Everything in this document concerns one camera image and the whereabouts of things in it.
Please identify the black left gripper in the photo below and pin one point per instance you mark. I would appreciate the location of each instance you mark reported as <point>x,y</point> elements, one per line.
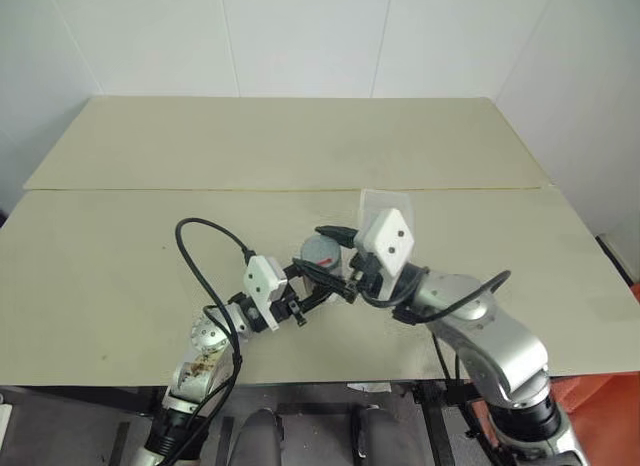
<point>288,306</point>

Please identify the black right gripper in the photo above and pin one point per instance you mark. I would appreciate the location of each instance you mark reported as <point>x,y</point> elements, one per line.
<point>369,276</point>

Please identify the clear plastic jar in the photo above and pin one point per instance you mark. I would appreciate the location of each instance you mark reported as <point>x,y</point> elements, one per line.
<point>311,286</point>

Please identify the grey round jar lid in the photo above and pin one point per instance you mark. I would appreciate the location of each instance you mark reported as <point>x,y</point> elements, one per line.
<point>320,250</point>

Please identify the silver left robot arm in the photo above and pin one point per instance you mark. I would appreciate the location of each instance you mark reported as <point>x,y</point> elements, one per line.
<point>204,337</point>

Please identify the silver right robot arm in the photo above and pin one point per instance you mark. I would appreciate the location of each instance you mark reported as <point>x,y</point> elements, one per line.
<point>500,343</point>

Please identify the white paper scrap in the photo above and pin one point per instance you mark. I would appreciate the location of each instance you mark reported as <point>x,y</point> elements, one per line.
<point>367,387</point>

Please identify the dark rounded shape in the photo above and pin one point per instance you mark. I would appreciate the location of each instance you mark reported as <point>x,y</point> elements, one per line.
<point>261,436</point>

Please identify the white object at floor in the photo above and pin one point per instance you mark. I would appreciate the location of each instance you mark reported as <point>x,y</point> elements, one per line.
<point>4,416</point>

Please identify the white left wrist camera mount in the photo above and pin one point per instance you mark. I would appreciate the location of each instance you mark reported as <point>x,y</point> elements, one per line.
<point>261,286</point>

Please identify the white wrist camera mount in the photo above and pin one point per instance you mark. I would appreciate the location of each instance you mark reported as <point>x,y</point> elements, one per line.
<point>392,243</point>
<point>261,286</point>

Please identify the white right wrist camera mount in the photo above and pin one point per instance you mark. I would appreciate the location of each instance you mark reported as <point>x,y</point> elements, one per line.
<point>392,243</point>

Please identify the black metal table frame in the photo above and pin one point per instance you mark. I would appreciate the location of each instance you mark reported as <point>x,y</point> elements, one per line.
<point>100,396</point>

